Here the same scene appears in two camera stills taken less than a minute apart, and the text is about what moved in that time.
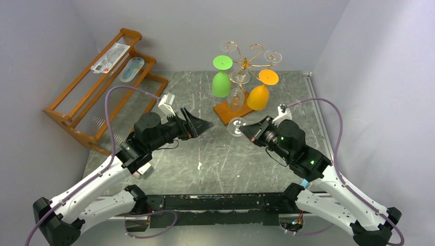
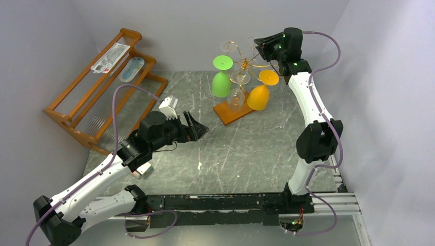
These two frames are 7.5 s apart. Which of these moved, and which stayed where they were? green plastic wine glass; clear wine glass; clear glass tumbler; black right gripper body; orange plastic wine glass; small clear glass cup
Moved: black right gripper body; small clear glass cup
Stayed: green plastic wine glass; clear wine glass; clear glass tumbler; orange plastic wine glass
